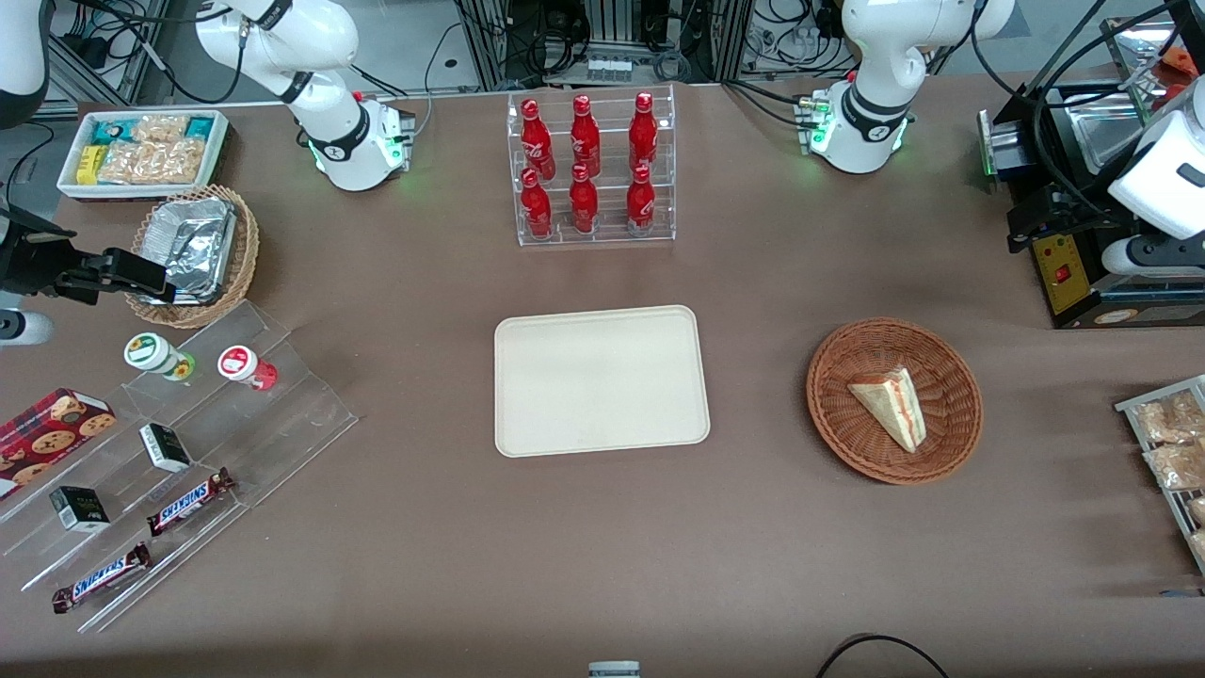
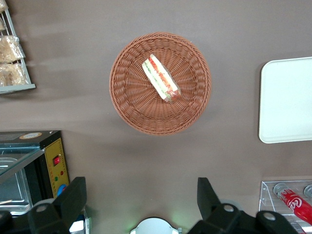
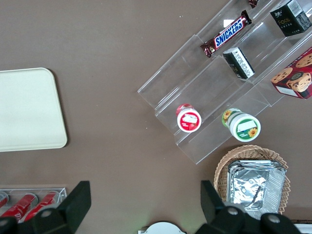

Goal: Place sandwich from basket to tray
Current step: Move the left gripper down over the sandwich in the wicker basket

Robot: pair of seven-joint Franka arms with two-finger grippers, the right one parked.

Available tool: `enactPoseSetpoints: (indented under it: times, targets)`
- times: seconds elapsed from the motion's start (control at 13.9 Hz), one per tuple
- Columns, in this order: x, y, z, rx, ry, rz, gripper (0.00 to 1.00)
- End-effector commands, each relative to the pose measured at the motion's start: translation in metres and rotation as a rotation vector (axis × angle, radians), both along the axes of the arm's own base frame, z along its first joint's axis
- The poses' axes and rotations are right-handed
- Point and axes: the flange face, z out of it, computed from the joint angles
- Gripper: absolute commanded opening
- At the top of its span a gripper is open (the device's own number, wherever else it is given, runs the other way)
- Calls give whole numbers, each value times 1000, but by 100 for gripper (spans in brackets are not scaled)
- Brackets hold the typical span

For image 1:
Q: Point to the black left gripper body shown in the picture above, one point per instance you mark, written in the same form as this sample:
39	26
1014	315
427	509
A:
1076	213

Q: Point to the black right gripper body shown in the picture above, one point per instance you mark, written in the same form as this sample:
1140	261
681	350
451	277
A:
36	265

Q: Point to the triangular sandwich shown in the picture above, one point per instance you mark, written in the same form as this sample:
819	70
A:
892	405

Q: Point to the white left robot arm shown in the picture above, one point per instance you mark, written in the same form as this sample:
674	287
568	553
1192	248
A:
875	56

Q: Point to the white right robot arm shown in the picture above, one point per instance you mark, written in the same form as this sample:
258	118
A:
311	47

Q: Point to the light wicker basket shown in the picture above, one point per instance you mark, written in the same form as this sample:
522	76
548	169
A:
247	254

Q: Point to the tray of packaged snacks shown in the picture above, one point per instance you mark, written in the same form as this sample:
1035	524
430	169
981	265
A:
1130	407

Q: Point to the brown wicker basket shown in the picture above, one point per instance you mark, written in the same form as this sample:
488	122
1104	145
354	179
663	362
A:
847	424

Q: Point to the cream plastic tray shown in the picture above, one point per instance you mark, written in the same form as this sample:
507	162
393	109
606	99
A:
602	381

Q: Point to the black food warmer machine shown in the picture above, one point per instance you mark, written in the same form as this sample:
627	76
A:
1068	282

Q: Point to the green lid yogurt cup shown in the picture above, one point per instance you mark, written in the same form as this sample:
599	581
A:
151	353

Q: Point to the aluminium foil container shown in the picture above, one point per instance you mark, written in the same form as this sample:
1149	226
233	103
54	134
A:
193	245

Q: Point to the stainless steel warmer pan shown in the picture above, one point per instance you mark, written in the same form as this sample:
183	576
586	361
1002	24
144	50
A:
1101	141

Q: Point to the white plastic snack bin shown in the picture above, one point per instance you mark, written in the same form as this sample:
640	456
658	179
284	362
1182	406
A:
71	186

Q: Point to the yellow snack packet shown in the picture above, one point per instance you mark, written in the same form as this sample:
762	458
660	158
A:
89	163

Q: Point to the large clear cracker bag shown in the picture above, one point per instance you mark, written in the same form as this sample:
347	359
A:
151	162

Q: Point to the red lid yogurt cup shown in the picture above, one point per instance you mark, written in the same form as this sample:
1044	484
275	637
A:
240	364

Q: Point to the teal snack packet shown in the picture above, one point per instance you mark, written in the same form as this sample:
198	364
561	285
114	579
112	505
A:
108	130
200	127

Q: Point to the small clear cracker bag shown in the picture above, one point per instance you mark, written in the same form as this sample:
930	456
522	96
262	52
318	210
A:
160	127

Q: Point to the small black carton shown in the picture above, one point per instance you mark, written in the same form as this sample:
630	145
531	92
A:
80	508
165	447

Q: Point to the clear acrylic stepped display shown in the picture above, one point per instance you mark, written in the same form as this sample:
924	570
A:
282	414

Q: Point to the red cookie box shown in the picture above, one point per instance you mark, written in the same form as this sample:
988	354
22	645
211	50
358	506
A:
47	438

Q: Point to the red sausages on skewers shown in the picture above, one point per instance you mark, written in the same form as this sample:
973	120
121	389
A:
1184	58

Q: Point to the snickers chocolate bar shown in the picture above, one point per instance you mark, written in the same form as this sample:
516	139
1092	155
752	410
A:
188	502
102	577

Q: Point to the clear bag of pastries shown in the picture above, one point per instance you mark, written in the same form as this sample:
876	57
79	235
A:
1177	466
1198	546
1167	419
1197	511

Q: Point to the red cola bottle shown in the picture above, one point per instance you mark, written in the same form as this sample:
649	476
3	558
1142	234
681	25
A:
535	141
585	139
640	205
536	209
584	205
643	132

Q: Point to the clear acrylic bottle rack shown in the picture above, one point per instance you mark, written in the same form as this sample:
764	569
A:
612	235

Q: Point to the white power strip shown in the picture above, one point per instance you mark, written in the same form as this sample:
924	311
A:
608	69

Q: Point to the small grey device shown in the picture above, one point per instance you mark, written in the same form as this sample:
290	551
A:
614	669

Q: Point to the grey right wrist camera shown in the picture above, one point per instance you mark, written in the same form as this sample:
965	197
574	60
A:
24	327

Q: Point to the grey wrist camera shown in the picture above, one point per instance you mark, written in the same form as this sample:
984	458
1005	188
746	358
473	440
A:
1148	256
24	327

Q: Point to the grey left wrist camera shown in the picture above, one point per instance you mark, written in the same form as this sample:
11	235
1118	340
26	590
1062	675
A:
1148	256

